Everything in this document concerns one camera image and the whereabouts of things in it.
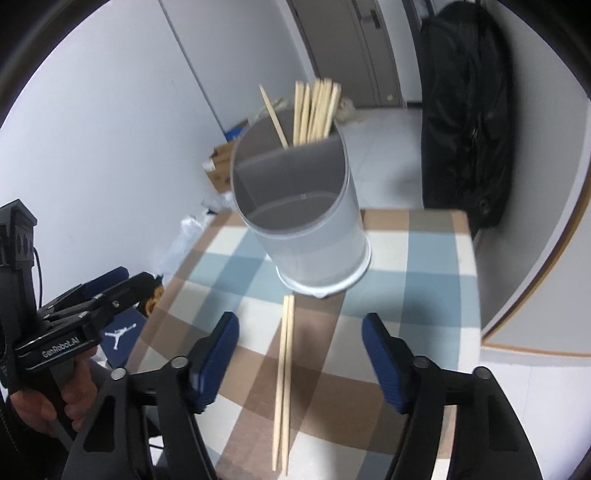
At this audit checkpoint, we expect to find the grey entrance door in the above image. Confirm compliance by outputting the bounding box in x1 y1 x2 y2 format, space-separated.
288 0 404 108

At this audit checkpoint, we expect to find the chopstick on cloth right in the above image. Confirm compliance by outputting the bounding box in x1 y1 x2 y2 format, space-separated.
281 295 294 477

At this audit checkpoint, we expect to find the dark blue shoe box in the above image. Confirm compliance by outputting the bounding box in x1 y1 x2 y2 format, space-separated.
100 308 147 369

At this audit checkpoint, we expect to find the brown cardboard box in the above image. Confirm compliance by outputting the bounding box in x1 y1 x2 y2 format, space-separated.
202 140 236 193

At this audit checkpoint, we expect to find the checkered table cloth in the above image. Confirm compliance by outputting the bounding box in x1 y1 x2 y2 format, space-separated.
127 210 481 479

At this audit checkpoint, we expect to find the bundle of chopsticks in cup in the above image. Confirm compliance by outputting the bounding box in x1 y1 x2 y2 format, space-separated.
293 78 342 146

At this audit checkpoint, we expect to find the person's left hand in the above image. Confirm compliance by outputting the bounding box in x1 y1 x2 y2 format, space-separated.
8 345 100 432

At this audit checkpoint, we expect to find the grey utensil holder cup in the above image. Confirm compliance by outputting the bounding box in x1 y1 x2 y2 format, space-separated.
230 118 372 298

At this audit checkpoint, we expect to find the white plastic bag by door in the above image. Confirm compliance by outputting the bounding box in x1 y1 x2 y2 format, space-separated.
335 97 363 125

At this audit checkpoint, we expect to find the chopstick on cloth left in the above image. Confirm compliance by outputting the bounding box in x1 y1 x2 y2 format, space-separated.
271 295 290 471

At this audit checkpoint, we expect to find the blue cardboard box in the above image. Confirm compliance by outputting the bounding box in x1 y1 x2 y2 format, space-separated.
224 119 249 142

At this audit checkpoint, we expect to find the chopstick on cloth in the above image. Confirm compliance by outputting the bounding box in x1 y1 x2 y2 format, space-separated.
271 295 290 471
281 295 294 477

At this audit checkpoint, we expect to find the leaning single chopstick in cup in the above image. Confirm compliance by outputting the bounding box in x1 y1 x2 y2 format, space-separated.
259 84 288 149

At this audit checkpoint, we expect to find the black backpack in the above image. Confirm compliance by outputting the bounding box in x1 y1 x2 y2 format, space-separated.
421 1 515 234

